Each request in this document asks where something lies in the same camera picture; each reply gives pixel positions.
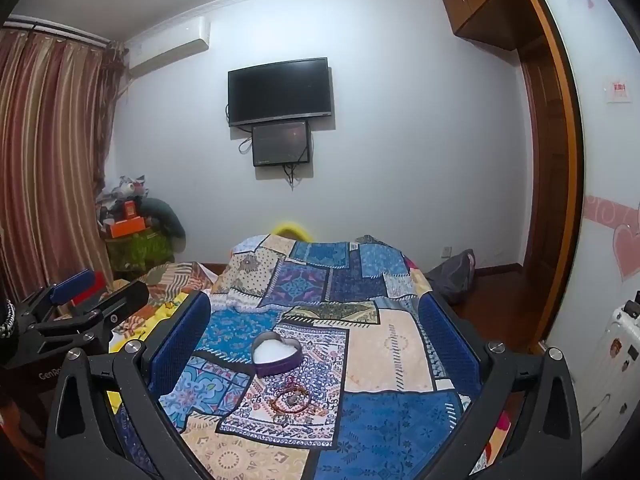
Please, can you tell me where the wooden overhead cabinet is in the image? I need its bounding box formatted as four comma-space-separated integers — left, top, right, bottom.
440, 0, 540, 52

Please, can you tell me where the white air conditioner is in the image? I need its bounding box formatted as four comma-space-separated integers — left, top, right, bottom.
125, 16, 212, 78

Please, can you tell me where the purple heart-shaped tin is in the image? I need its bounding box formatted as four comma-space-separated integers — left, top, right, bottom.
250, 336, 303, 378

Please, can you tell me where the red braided bracelet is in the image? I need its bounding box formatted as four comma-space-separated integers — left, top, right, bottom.
270, 382, 316, 416

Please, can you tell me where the orange floral quilt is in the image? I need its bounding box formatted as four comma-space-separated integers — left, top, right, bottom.
134, 260, 223, 302

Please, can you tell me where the green patterned cloth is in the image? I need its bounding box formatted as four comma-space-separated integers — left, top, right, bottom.
105, 230, 176, 275

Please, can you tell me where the pink heart wall decal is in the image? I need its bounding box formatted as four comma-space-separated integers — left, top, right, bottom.
582, 195, 640, 282

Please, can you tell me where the black wall television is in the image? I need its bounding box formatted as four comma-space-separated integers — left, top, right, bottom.
227, 57, 333, 127

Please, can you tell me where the patchwork printed blanket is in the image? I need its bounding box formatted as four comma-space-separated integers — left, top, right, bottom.
115, 234, 501, 480

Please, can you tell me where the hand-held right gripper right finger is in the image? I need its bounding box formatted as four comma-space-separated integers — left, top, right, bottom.
419, 292, 583, 480

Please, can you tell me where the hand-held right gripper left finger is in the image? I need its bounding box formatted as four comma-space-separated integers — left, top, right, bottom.
44, 289, 211, 480

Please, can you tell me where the orange box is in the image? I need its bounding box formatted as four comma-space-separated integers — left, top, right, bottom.
106, 216, 149, 239

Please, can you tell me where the red box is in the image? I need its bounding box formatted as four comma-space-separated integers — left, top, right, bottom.
72, 271, 115, 311

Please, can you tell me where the dark green plush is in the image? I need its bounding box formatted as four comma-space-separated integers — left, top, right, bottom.
141, 197, 187, 252

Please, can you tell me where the yellow plastic object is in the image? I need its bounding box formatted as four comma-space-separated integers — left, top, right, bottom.
272, 220, 313, 241

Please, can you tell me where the wooden door frame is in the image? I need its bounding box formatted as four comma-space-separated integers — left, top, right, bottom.
515, 0, 586, 356

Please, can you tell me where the small black wall monitor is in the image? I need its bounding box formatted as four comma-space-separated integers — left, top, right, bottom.
251, 120, 312, 167

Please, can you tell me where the pile of toys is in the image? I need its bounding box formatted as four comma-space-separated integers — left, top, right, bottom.
96, 175, 151, 226

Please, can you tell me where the striped brown curtain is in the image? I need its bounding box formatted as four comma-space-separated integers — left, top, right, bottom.
0, 25, 126, 306

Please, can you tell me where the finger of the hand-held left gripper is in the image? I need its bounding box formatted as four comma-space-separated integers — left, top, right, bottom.
17, 268, 99, 322
22, 280, 151, 356

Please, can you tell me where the dark bag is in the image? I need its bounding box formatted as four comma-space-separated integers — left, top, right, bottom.
425, 249, 477, 306

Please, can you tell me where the yellow cloth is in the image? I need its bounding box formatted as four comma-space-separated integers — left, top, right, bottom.
107, 295, 191, 411

